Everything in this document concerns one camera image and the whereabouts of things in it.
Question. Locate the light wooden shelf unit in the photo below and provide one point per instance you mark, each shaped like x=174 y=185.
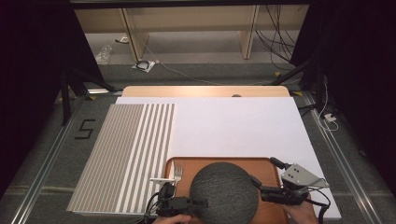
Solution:
x=186 y=18

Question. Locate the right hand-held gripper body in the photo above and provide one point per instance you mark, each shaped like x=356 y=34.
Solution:
x=299 y=177

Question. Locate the black textured plate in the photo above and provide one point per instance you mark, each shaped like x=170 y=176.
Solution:
x=224 y=193

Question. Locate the person's left hand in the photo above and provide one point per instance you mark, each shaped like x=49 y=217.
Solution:
x=172 y=219

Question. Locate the brown wooden tray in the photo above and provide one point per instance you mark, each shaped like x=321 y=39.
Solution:
x=196 y=166

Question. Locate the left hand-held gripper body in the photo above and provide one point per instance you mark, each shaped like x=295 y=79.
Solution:
x=177 y=205

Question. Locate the black curtain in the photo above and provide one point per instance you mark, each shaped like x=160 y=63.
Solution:
x=31 y=62
x=358 y=62

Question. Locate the silver fork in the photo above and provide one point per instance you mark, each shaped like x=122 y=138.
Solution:
x=178 y=172

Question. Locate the aluminium floor rail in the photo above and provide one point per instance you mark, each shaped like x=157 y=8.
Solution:
x=46 y=161
x=342 y=161

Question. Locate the striped woven placemat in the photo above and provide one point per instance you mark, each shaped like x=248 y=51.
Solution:
x=124 y=155

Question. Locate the black metal stand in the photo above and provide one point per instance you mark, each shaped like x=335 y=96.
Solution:
x=317 y=87
x=65 y=99

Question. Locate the white power adapter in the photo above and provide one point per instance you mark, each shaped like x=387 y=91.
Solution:
x=330 y=117

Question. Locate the clear plastic bag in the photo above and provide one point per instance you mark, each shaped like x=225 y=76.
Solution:
x=104 y=54

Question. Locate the person's right hand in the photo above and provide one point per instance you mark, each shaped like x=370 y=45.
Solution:
x=302 y=214

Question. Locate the white board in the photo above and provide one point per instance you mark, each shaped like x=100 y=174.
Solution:
x=233 y=124

